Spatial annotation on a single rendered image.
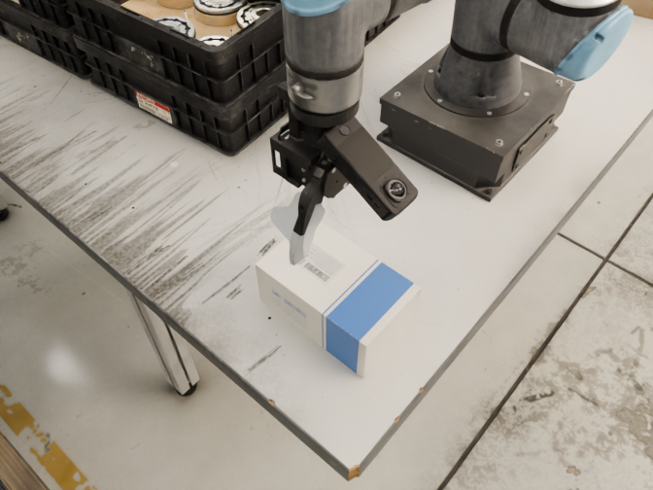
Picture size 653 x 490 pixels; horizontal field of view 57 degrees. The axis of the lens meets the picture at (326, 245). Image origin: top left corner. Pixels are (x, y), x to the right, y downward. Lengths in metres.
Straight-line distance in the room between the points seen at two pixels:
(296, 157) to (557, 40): 0.44
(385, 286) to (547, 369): 0.98
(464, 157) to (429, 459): 0.80
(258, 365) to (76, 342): 1.02
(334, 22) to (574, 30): 0.47
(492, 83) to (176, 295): 0.62
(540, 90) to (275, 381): 0.68
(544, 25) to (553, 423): 1.05
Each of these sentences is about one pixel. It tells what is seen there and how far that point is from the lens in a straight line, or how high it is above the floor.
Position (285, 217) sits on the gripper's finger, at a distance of 0.70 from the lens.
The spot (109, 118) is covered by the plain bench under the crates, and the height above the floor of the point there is 0.70.
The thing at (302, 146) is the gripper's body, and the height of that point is 1.02.
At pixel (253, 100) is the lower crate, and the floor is 0.80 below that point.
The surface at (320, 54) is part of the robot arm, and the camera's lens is 0.55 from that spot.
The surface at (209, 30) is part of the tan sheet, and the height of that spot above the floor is 0.83.
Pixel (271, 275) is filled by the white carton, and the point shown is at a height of 0.79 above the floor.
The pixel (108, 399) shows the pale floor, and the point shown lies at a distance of 1.70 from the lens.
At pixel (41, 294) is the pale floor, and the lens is 1.95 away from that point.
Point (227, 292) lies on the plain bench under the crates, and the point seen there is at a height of 0.70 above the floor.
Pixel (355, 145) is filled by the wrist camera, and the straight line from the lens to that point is 0.63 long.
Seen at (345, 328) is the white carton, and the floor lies 0.79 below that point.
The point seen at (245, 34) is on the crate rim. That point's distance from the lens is 1.02.
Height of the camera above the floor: 1.46
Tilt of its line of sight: 51 degrees down
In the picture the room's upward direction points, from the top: straight up
